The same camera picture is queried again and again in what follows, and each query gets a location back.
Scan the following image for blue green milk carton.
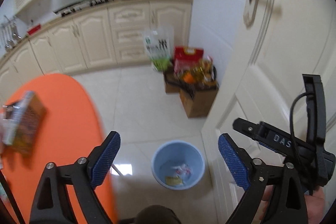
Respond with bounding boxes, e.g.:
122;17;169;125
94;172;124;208
2;90;47;157

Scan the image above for light blue trash bin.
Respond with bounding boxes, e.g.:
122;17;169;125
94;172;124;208
151;140;205;190

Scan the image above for cream kitchen cabinets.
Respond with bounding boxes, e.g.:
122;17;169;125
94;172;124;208
1;0;193;102

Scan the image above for person's right hand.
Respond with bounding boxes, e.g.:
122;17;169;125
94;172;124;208
259;185;325;223

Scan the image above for round orange table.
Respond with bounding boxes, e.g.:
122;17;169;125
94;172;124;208
1;74;118;223

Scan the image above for person's knee dark trousers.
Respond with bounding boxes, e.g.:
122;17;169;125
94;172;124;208
135;205;181;224

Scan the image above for white door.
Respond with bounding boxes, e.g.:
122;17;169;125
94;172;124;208
202;0;335;223

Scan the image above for brown cardboard box with bottles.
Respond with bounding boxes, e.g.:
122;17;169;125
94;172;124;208
163;57;219;118

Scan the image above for red gift bag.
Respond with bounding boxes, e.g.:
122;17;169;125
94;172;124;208
173;46;204;75

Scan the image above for hanging utensil rack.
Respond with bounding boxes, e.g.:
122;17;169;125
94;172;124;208
1;15;22;53

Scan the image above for white green rice bag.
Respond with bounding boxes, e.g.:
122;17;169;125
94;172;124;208
143;25;174;72

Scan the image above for black gas stove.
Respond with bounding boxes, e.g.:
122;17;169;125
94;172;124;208
53;0;110;18

